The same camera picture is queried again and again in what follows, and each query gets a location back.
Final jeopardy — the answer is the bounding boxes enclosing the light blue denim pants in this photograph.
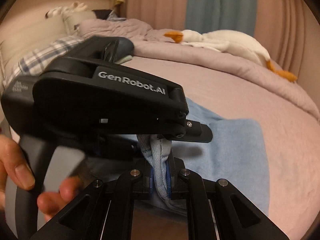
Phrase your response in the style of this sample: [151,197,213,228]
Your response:
[85,97,271,217]

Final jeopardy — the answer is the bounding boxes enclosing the person's left hand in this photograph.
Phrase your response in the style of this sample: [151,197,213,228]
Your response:
[1,135,84,221]

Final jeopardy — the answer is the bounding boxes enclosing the pale green folded cloth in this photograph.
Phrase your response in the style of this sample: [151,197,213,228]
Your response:
[115,55,133,64]

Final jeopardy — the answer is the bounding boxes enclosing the plaid pillow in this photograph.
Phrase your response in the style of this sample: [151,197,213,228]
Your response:
[3,35,85,88]

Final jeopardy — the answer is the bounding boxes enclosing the dark folded jeans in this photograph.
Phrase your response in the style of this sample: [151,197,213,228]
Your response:
[108,37,135,63]

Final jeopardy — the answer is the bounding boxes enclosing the pink quilted comforter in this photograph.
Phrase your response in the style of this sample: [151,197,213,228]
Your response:
[78,19,319,120]

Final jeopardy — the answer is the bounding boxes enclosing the white goose plush toy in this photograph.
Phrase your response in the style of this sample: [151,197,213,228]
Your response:
[164,29,297,82]

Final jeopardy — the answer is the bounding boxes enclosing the pink bed sheet mattress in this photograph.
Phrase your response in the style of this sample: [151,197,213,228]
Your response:
[126,57,319,239]

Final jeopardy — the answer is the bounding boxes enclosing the blue curtain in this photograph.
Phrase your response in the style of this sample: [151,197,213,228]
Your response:
[184,0,258,36]

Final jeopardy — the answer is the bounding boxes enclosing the pink curtain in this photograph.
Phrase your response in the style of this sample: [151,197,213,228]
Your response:
[120,0,320,86]

